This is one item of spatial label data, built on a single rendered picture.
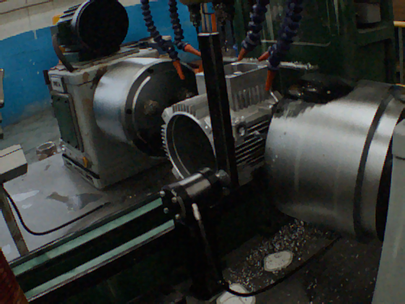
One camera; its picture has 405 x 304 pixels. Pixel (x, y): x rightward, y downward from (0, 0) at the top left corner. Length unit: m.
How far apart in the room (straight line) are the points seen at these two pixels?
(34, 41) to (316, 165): 5.94
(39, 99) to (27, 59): 0.69
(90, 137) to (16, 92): 5.15
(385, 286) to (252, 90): 0.47
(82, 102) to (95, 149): 0.14
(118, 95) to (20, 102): 5.38
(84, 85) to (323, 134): 0.74
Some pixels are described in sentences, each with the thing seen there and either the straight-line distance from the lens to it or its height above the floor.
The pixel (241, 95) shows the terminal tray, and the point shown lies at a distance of 0.77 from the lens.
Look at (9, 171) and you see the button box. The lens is 0.85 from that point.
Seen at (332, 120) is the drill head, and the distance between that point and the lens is 0.53.
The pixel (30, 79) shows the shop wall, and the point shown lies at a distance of 6.29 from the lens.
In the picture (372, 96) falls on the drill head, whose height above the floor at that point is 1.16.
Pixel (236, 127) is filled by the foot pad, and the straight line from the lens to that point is 0.71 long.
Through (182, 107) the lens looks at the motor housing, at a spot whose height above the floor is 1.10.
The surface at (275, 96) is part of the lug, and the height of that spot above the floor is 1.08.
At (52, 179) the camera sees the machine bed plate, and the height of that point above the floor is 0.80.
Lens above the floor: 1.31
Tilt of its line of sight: 23 degrees down
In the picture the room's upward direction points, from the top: 9 degrees counter-clockwise
